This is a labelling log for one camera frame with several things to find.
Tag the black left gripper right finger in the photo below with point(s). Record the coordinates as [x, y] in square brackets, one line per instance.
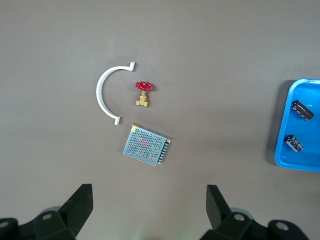
[221, 220]

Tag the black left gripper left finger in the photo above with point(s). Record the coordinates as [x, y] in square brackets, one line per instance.
[72, 215]

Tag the short dark electrolytic capacitor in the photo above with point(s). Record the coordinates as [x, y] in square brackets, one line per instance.
[294, 143]

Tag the long dark electrolytic capacitor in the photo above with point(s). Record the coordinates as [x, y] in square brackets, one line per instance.
[302, 110]

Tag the blue plastic tray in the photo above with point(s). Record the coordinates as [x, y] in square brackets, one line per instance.
[312, 130]

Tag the metal mesh power supply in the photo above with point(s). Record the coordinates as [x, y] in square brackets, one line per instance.
[142, 145]

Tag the white semicircular pipe clamp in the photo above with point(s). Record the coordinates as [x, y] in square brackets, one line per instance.
[98, 95]

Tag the brass valve red handwheel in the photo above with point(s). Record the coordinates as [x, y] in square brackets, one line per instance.
[143, 100]

